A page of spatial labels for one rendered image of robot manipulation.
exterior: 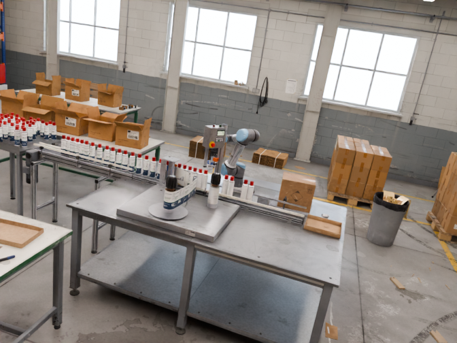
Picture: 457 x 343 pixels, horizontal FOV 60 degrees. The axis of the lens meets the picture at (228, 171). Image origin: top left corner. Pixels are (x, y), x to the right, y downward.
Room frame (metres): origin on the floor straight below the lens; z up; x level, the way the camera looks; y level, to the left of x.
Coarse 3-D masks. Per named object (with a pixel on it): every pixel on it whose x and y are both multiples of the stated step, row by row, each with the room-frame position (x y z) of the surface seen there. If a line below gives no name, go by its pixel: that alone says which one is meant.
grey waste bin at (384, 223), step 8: (376, 208) 4.81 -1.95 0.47; (384, 208) 4.71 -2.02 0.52; (376, 216) 4.79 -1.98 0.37; (384, 216) 4.71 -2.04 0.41; (392, 216) 4.68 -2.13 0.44; (400, 216) 4.70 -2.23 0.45; (376, 224) 4.77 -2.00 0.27; (384, 224) 4.71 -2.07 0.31; (392, 224) 4.68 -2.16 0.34; (400, 224) 4.75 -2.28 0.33; (368, 232) 4.89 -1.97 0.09; (376, 232) 4.75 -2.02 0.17; (384, 232) 4.70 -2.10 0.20; (392, 232) 4.70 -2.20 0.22; (376, 240) 4.74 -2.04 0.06; (384, 240) 4.71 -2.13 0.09; (392, 240) 4.74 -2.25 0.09
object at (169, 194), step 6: (168, 180) 2.80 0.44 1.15; (174, 180) 2.81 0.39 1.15; (168, 186) 2.80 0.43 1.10; (174, 186) 2.82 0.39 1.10; (168, 192) 2.80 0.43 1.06; (174, 192) 2.81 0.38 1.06; (168, 198) 2.80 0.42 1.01; (174, 198) 2.82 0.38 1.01; (168, 204) 2.80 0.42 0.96; (168, 210) 2.80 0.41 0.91
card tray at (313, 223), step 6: (312, 216) 3.26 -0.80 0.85; (318, 216) 3.25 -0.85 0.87; (306, 222) 3.17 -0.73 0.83; (312, 222) 3.19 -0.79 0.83; (318, 222) 3.21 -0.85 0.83; (324, 222) 3.23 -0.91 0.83; (330, 222) 3.22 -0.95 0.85; (336, 222) 3.21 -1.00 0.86; (306, 228) 3.02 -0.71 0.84; (312, 228) 3.01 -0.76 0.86; (318, 228) 3.08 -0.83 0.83; (324, 228) 3.10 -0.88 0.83; (330, 228) 3.12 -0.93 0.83; (336, 228) 3.14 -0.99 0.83; (324, 234) 2.98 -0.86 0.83; (330, 234) 2.97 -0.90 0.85; (336, 234) 2.96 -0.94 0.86
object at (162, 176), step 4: (164, 160) 3.35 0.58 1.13; (160, 164) 3.36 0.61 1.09; (164, 164) 3.34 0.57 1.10; (172, 164) 3.40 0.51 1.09; (160, 168) 3.35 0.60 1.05; (164, 168) 3.34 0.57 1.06; (168, 168) 3.34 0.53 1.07; (160, 172) 3.35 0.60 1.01; (164, 172) 3.34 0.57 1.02; (168, 172) 3.34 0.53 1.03; (172, 172) 3.35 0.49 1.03; (160, 176) 3.35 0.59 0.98; (164, 176) 3.34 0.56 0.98; (160, 180) 3.35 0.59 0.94; (164, 180) 3.34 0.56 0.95; (164, 184) 3.34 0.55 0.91; (176, 184) 3.40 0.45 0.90
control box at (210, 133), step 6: (210, 126) 3.47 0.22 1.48; (216, 126) 3.51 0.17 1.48; (204, 132) 3.46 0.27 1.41; (210, 132) 3.40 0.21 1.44; (216, 132) 3.43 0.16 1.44; (204, 138) 3.45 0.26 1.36; (210, 138) 3.40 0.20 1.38; (204, 144) 3.44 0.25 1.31; (210, 144) 3.40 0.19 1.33; (216, 144) 3.45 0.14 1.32; (222, 144) 3.49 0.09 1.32
